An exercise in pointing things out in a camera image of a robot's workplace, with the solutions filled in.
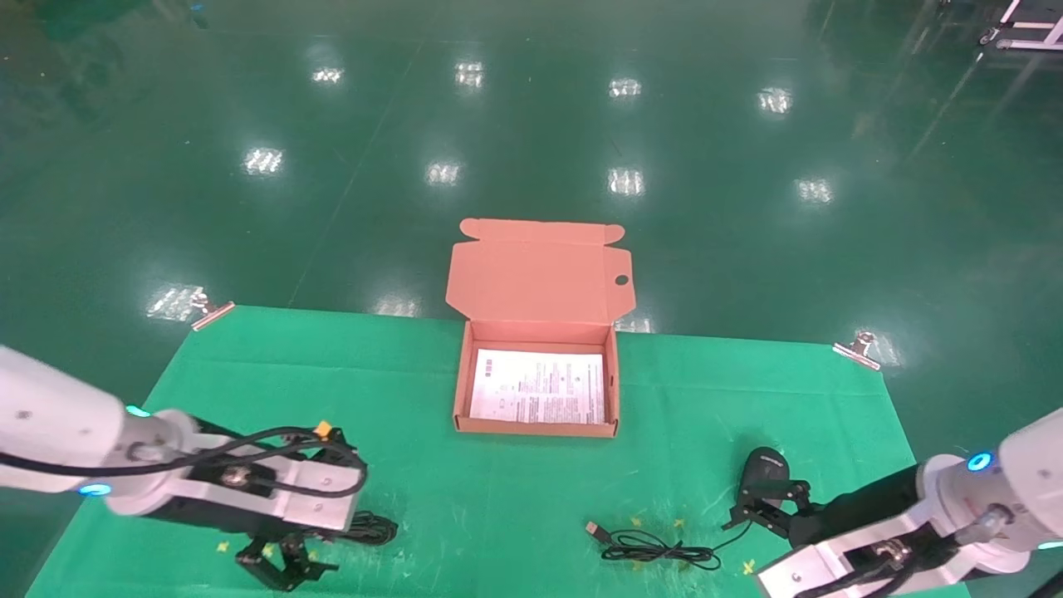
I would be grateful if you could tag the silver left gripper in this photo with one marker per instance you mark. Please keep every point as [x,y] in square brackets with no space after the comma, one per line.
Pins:
[315,490]

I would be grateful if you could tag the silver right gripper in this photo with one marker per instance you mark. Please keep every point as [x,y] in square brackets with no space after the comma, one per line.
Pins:
[855,552]

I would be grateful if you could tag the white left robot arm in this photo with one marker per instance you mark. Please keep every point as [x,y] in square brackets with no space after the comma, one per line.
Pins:
[50,415]

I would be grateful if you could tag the open brown cardboard box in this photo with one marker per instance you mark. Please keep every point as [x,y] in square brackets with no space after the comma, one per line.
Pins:
[540,282]

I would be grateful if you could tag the metal table clamp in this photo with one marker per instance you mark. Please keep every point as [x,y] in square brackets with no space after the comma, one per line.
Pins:
[859,350]
[212,314]

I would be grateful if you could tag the green table cloth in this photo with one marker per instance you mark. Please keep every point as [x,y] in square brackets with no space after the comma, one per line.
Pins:
[498,498]

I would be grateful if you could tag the white printed instruction sheet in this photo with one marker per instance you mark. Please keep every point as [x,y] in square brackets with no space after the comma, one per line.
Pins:
[540,386]

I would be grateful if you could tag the white metal cart frame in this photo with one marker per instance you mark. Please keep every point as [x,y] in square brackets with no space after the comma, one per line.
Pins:
[1030,41]

